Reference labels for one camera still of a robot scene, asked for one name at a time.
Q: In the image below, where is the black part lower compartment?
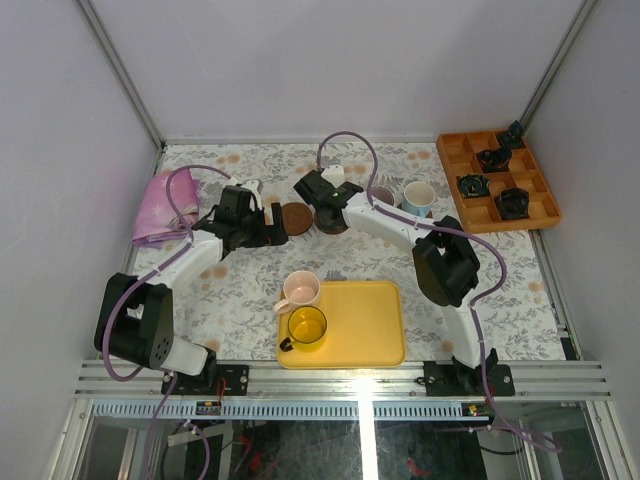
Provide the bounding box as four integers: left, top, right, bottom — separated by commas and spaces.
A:
495, 188, 530, 221

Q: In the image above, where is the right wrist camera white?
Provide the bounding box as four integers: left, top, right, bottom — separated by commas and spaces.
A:
321, 165, 345, 188

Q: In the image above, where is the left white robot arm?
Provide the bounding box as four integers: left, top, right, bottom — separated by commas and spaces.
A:
94, 186, 288, 395

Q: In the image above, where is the purple mug black handle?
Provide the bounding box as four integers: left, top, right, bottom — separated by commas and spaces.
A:
371, 187, 395, 207

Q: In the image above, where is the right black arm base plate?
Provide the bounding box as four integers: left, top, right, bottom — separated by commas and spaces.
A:
423, 361, 515, 397

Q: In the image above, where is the black yellow part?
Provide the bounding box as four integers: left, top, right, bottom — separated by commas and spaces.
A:
457, 173, 490, 198

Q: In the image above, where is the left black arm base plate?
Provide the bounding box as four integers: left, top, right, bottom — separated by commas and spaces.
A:
172, 364, 249, 398

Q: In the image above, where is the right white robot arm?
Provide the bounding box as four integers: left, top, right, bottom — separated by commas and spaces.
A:
294, 171, 497, 395

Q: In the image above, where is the black part compartment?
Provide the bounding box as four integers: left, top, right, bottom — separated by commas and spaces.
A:
496, 121, 524, 150
495, 188, 530, 221
476, 147, 512, 173

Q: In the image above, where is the brown wooden coaster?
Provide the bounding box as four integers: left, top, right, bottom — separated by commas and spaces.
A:
314, 209, 348, 235
281, 202, 313, 236

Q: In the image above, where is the light blue mug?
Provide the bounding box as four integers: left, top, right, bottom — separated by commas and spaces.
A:
401, 181, 436, 218

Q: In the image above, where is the black part top compartment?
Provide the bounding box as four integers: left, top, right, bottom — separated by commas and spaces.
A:
496, 121, 524, 150

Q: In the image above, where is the orange compartment tray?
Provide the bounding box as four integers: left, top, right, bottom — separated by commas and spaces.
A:
437, 130, 562, 234

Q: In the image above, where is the aluminium front rail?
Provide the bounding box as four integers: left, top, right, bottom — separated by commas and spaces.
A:
75, 360, 613, 402

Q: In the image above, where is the pink purple folded cloth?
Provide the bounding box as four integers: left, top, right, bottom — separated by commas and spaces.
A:
132, 170, 199, 248

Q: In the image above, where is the light pink mug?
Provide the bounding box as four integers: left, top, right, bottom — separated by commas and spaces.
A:
273, 271, 321, 315

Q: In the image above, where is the yellow mug black handle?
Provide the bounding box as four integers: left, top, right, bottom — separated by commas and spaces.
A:
279, 306, 328, 352

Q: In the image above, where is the yellow plastic tray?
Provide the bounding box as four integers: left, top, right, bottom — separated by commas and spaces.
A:
276, 281, 406, 369

